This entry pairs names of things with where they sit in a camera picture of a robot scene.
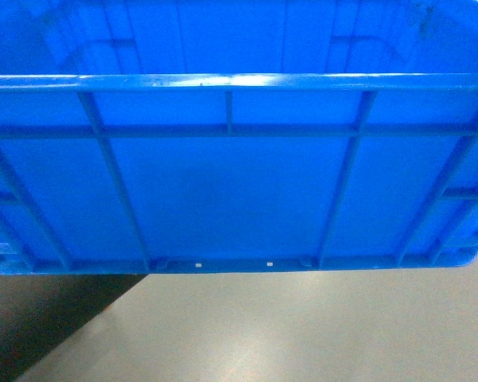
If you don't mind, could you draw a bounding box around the large blue plastic crate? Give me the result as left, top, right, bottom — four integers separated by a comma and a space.
0, 1, 478, 275

